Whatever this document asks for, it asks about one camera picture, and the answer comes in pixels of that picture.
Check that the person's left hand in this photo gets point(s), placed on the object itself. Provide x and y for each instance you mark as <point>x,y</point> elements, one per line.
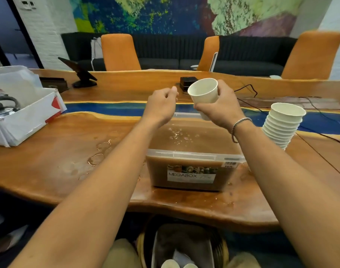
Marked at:
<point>158,106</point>

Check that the person's right hand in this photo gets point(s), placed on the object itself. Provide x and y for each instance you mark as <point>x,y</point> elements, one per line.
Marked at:
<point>225,108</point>

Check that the person's right thumb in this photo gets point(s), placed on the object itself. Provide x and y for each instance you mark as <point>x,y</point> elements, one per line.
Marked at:
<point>204,106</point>

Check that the person's left fingers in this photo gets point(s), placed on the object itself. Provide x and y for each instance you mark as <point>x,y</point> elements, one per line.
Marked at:
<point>172,93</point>

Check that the white paper cup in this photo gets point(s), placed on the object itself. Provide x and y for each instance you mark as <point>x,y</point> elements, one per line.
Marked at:
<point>204,90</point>

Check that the person's right forearm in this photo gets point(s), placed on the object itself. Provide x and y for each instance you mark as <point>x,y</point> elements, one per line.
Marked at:
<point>292,192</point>

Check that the person's left forearm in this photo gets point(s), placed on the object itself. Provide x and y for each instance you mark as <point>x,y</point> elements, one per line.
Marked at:
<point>100,189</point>

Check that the small black box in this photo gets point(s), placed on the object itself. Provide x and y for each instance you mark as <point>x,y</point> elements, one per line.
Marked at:
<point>186,82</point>

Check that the black sofa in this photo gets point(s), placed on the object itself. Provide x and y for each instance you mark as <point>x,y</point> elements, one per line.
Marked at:
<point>170,50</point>

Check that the clear plastic container brown liquid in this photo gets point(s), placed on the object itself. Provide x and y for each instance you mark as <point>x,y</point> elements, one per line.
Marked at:
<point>192,153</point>

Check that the orange chair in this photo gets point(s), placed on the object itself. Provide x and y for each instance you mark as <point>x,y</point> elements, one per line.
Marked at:
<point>119,52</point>
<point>209,51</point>
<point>312,57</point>

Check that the small white object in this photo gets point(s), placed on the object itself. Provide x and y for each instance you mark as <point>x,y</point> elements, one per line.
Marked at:
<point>275,77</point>

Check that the stack of white cups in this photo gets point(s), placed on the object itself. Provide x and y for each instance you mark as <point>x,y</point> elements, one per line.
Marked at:
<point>282,122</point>

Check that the black tablet on stand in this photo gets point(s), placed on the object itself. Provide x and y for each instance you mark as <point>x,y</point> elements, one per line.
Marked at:
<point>80,73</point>

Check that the dark wooden tray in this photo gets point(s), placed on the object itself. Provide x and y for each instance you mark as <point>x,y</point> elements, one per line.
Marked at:
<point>54,83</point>

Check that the clear plastic tub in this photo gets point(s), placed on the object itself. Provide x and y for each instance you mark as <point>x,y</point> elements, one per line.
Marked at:
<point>183,240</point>

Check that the woven basket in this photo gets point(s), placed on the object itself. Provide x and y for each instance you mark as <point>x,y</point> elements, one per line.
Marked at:
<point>221,248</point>

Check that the white cardboard box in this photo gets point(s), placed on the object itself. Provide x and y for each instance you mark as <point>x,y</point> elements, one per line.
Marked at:
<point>27,119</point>

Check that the clear plastic bag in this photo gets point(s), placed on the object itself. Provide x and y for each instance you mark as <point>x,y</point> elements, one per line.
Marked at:
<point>13,78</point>

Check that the person's right leg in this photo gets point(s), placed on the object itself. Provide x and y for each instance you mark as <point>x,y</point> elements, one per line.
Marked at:
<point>243,261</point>

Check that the person's leg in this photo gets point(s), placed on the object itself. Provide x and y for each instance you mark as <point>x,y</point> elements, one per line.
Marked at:
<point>121,255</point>
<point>243,261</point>

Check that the small white cup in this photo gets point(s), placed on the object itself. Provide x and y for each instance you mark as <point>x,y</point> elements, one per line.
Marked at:
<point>170,264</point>
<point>190,266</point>

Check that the person's left leg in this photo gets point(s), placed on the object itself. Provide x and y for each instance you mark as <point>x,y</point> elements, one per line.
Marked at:
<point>121,255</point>

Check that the colourful wall mural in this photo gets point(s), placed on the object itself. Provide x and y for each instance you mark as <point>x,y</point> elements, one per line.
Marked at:
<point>172,13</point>

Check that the white wall control panel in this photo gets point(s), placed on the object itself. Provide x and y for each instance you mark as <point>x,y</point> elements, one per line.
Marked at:
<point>32,4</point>
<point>25,4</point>

